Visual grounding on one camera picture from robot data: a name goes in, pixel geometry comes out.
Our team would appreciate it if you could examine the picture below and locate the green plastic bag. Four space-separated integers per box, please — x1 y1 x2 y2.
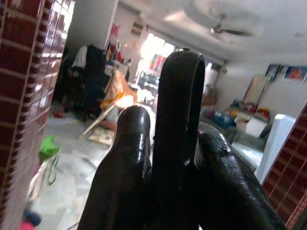
39 135 61 185

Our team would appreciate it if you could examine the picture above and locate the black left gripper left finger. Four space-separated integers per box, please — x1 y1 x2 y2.
76 106 153 230

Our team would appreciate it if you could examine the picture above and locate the white upright panel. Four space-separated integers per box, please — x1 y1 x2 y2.
255 114 297 183

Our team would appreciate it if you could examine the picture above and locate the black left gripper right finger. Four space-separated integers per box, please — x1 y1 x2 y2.
195 121 288 230

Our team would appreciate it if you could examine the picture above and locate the blue framed wall picture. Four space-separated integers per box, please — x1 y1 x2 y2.
283 65 307 84

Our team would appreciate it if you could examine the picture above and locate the wooden stick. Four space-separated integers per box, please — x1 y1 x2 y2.
77 104 116 140

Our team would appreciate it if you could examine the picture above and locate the ceiling fan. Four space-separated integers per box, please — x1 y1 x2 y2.
210 13 253 39

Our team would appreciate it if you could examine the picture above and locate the white storage box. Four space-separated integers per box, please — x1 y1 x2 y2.
236 112 261 139

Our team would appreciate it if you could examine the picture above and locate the flat cardboard sheet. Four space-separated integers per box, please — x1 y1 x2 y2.
88 127 116 146

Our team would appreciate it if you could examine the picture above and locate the pink and blue cloth bundle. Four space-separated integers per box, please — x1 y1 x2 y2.
20 210 43 230

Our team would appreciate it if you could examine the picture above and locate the orange and white cloth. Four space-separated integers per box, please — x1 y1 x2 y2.
100 70 139 111

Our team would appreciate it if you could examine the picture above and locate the dark clothes rack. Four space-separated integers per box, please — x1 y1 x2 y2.
68 44 108 122

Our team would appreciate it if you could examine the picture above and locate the dark framed wall picture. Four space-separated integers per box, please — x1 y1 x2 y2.
264 63 282 82

